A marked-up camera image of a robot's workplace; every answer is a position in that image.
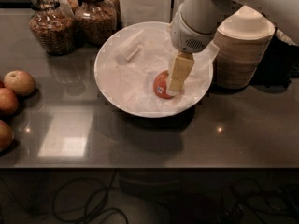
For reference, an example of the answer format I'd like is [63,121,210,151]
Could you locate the front stack paper bowls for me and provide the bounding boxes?
[213,6,275,90]

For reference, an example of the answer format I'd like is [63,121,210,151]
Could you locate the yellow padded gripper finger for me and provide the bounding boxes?
[166,52,194,96]

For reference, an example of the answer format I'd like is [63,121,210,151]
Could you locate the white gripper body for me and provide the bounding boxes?
[170,11,217,53]

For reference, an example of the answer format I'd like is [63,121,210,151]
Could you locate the yellow-red apple top left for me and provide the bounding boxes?
[4,70,36,97]

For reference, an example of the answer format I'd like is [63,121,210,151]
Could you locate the glass cereal jar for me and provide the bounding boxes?
[75,0,117,47]
[29,0,76,55]

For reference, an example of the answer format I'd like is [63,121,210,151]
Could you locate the black cable on floor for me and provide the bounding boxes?
[0,169,130,224]

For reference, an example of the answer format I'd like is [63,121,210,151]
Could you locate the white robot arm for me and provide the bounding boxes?
[166,0,299,94]

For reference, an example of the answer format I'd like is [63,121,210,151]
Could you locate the rear left glass jar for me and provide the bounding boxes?
[56,0,78,16]

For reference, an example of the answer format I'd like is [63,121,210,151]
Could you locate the large white bowl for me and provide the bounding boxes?
[93,21,215,119]

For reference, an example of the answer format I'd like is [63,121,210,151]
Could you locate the front right glass cereal jar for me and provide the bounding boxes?
[75,0,117,47]

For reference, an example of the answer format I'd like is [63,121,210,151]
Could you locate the front left glass cereal jar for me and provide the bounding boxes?
[29,0,76,55]

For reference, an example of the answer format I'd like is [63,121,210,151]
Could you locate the red apple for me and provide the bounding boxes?
[0,120,14,151]
[153,70,172,99]
[0,88,19,116]

